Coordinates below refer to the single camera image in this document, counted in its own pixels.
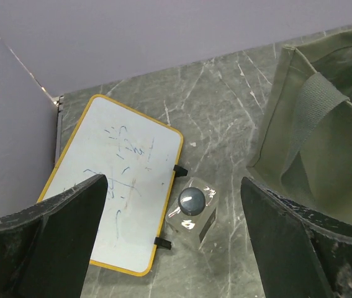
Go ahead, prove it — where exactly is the yellow-framed small whiteboard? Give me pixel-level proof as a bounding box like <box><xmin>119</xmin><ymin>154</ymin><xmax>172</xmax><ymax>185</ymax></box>
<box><xmin>40</xmin><ymin>94</ymin><xmax>184</xmax><ymax>276</ymax></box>

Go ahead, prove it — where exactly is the olive green canvas bag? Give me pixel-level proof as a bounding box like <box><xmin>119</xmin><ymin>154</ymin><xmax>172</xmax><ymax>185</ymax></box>
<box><xmin>248</xmin><ymin>29</ymin><xmax>352</xmax><ymax>225</ymax></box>

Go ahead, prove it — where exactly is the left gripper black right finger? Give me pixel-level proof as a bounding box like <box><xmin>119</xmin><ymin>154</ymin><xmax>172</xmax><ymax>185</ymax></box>
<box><xmin>240</xmin><ymin>177</ymin><xmax>352</xmax><ymax>297</ymax></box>

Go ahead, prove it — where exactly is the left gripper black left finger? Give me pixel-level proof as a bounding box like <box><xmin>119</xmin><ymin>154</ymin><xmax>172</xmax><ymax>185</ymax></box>
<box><xmin>0</xmin><ymin>174</ymin><xmax>107</xmax><ymax>297</ymax></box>

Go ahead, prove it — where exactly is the clear square bottle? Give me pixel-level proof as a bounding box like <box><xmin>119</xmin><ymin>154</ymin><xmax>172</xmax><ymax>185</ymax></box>
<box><xmin>165</xmin><ymin>177</ymin><xmax>220</xmax><ymax>250</ymax></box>

